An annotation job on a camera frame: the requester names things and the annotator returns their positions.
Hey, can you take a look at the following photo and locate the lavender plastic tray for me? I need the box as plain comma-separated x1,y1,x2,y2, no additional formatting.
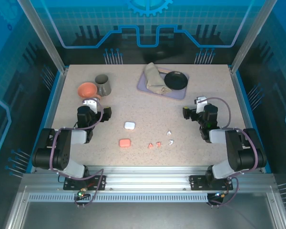
136,68,190,100

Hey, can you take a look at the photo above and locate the orange ceramic mug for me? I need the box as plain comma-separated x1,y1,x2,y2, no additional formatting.
77,82,102,101

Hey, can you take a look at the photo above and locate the black round plate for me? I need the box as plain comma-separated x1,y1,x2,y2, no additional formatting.
164,71,189,91

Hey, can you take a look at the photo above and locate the aluminium frame post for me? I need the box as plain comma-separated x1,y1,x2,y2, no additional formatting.
16,0,69,73
230,0,278,73

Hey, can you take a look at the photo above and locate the aluminium table side rail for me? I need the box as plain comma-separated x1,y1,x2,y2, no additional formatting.
229,68,269,174
30,68,70,174

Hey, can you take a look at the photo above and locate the small LED electronics board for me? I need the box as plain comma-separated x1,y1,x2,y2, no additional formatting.
76,188,91,199
213,190,229,199

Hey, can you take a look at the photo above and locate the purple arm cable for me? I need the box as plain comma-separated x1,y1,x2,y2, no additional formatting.
198,96,258,207
49,97,104,208

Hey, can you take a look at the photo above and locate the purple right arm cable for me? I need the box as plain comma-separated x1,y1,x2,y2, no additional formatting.
198,96,258,207

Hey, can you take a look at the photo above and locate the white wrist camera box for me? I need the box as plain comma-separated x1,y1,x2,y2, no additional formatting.
82,98,99,113
194,95,208,114

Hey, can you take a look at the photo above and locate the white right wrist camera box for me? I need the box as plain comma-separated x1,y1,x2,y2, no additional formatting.
194,95,208,114

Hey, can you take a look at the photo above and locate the slotted grey cable duct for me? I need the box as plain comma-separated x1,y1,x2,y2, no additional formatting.
28,193,209,202

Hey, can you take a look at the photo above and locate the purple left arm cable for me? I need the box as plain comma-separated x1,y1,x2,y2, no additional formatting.
49,97,104,208

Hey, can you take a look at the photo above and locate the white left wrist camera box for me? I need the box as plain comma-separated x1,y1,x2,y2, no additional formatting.
82,98,99,113

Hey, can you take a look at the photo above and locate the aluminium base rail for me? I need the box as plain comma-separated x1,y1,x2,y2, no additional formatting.
22,166,275,193

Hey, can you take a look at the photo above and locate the grey metal mug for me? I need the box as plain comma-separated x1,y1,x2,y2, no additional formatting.
94,74,112,96

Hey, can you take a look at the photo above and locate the beige folded cloth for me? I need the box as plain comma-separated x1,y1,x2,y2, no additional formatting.
143,62,173,95

